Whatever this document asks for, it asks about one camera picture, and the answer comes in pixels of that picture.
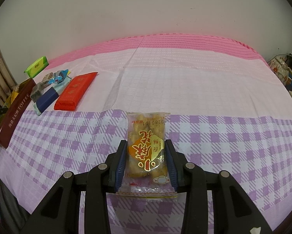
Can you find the red snack packet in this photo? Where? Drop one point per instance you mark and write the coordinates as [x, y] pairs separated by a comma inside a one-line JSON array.
[[75, 90]]

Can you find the clear wrapped brown candy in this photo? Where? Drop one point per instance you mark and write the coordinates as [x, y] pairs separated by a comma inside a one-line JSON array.
[[48, 76]]

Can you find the blue wrapped candy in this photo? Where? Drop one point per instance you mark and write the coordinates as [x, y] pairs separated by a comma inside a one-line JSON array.
[[57, 78]]

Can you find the green snack packet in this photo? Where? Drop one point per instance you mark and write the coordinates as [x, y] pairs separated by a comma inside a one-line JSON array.
[[36, 67]]

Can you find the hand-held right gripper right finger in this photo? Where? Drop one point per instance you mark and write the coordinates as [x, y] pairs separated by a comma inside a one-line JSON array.
[[171, 165]]

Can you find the clear fried twist snack packet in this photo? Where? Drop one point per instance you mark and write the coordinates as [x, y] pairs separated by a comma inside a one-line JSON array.
[[146, 151]]

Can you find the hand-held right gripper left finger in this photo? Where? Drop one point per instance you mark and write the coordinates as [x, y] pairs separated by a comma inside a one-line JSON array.
[[121, 165]]

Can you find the pink and purple checked bedsheet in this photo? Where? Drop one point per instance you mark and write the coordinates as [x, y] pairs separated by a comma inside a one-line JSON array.
[[185, 78]]

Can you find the yellow snack packet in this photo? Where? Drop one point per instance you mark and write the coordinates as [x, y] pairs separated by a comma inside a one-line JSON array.
[[13, 95]]

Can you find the dark red packet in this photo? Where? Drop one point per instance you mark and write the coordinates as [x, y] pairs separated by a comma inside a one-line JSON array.
[[11, 117]]

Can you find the grey cube snack packet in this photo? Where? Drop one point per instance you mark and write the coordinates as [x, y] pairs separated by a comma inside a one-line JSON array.
[[38, 92]]

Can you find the blue snack packet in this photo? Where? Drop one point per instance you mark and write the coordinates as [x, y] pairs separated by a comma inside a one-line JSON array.
[[47, 100]]

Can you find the floral tin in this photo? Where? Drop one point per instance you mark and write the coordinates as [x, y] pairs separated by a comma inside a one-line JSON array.
[[279, 69]]

